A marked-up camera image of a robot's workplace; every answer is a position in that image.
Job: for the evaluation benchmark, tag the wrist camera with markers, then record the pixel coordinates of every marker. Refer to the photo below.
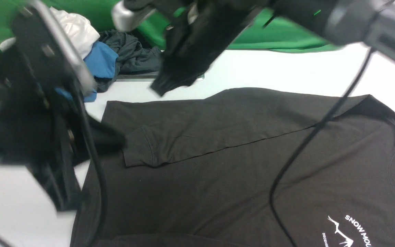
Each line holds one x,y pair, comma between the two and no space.
127,15
49,53

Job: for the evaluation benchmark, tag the blue crumpled shirt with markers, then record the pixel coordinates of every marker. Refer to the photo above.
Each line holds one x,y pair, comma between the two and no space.
84,60

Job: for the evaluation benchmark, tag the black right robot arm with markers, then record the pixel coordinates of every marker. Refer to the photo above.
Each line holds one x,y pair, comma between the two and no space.
340,22

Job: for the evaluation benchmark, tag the dark teal crumpled shirt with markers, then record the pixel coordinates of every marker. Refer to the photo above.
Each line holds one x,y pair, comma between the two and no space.
124,55

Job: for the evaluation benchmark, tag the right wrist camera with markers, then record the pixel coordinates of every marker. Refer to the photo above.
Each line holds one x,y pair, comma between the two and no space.
127,15

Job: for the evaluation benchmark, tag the green backdrop cloth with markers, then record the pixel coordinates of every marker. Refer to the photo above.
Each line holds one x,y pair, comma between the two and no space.
280,35

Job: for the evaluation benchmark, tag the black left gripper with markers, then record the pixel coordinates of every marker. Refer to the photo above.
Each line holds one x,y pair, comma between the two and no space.
26,130

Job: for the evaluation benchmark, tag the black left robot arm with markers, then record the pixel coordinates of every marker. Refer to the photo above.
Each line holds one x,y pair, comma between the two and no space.
97,137

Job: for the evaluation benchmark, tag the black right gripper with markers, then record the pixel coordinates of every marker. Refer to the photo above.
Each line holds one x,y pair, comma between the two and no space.
203,29

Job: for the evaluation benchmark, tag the white crumpled shirt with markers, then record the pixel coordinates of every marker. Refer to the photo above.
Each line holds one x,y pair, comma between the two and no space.
78,29

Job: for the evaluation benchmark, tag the gray long-sleeved shirt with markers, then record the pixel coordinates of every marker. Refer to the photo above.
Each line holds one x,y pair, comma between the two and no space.
198,173

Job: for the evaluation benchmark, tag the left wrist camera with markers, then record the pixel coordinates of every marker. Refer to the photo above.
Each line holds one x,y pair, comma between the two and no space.
49,53

